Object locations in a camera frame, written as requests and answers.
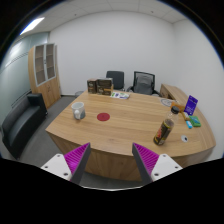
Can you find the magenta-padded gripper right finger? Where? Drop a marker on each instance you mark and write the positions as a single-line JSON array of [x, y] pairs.
[[146, 160]]

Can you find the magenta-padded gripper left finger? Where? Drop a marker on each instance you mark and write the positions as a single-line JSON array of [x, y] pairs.
[[77, 160]]

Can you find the clear bottle with black cap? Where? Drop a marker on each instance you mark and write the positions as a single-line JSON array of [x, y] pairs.
[[164, 131]]

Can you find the small white round cap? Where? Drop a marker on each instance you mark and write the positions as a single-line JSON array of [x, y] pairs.
[[184, 138]]

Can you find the white mug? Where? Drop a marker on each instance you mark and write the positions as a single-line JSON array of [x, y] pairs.
[[78, 110]]

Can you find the flat round red coaster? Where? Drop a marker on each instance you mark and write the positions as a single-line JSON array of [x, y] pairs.
[[103, 117]]

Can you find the small light blue box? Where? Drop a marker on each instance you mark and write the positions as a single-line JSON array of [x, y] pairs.
[[189, 124]]

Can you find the small tan box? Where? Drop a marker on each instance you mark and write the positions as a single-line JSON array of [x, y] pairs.
[[185, 116]]

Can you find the round white printed disc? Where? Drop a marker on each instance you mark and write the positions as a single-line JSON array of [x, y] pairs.
[[166, 102]]

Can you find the green box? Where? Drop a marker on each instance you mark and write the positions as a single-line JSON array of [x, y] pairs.
[[195, 121]]

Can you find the orange wooden box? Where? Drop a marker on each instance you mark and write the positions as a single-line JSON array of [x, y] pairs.
[[180, 106]]

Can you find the grey waste bin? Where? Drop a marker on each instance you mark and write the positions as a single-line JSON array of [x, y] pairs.
[[79, 94]]

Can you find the black leather sofa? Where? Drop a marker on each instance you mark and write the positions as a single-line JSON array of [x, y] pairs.
[[20, 126]]

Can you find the purple card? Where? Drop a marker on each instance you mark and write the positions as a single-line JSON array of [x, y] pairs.
[[191, 105]]

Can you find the wooden side desk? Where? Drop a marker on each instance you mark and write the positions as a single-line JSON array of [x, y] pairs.
[[170, 90]]

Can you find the brown box with tan side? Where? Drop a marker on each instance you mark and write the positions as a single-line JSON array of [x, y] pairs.
[[106, 91]]

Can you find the grey mesh-back office chair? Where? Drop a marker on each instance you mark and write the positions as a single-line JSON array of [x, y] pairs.
[[143, 83]]

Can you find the wide dark brown box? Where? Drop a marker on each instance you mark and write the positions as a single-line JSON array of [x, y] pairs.
[[105, 83]]

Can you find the wooden cabinet with glass doors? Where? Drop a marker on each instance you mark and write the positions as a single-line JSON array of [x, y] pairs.
[[45, 83]]

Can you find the black office chair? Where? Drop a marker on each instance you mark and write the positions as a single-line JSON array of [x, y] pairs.
[[115, 79]]

